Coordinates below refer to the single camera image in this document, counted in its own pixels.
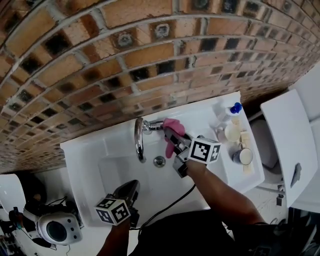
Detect white device with round lens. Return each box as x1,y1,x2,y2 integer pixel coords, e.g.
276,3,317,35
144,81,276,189
36,211,84,246

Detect blue mug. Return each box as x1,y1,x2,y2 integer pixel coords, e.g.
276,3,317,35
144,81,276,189
231,147,254,166

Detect cream round cup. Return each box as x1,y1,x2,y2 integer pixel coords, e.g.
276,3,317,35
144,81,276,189
224,123,242,143

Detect pink cloth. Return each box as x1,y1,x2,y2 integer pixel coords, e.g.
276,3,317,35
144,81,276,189
162,118,187,159

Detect white ceramic sink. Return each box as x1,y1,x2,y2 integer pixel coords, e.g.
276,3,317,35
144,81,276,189
59,91,266,229

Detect person's right forearm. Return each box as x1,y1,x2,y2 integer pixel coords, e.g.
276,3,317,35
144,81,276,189
185,159,266,226

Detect blue capped white bottle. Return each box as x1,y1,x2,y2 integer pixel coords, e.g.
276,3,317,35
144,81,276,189
216,101,244,124

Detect metal sink drain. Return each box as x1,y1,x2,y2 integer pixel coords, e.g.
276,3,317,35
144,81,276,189
153,155,167,168

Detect grey flush lever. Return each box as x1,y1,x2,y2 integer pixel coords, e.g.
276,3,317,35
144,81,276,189
290,162,303,189

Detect chrome sink faucet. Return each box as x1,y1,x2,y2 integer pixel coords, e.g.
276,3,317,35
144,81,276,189
134,116,166,164

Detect black cable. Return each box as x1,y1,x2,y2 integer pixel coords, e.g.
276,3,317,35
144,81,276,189
138,183,196,231

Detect beige soap bar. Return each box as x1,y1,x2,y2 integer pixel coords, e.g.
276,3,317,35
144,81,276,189
239,129,251,149

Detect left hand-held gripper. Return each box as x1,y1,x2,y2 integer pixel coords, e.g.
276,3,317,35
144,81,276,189
94,179,141,229

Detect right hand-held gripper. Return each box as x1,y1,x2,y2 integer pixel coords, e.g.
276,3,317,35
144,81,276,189
163,127,223,179

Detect person's left forearm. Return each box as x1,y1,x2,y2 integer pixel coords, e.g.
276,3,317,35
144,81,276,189
95,217,131,256

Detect person's dark clothing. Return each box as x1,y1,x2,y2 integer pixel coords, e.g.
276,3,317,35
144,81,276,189
128,206,320,256

